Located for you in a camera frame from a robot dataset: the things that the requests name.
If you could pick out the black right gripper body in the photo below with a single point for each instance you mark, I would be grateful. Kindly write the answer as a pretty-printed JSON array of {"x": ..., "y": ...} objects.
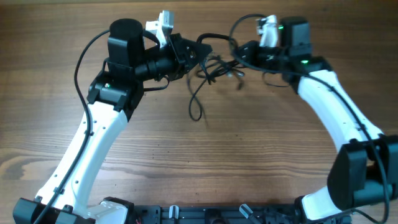
[{"x": 266, "y": 58}]

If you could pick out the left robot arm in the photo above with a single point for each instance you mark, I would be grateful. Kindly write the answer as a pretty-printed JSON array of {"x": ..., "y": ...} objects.
[{"x": 135, "y": 55}]

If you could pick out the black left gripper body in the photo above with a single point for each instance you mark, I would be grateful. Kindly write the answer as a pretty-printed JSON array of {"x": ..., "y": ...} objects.
[{"x": 171, "y": 59}]

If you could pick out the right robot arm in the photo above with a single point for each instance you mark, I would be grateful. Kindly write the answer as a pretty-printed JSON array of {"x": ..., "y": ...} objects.
[{"x": 365, "y": 169}]

